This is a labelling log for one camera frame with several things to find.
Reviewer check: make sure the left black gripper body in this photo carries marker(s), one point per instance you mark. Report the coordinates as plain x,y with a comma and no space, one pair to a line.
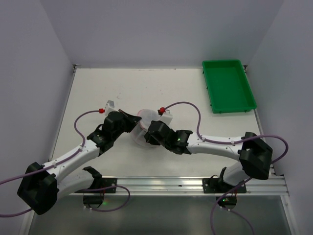
123,117

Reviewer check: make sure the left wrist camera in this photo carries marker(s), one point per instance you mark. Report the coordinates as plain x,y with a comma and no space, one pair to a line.
109,107

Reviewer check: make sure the aluminium mounting rail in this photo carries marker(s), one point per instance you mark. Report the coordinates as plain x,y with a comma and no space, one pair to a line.
194,186

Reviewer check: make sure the green plastic tray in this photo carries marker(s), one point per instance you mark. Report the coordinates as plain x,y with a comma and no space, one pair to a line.
228,88

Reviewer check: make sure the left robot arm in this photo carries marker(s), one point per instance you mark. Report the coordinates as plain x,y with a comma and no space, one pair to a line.
44,184

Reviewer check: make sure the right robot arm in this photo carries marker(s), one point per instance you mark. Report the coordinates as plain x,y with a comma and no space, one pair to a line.
252,155

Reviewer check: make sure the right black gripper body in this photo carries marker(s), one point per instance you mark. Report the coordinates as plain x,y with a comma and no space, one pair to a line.
151,132

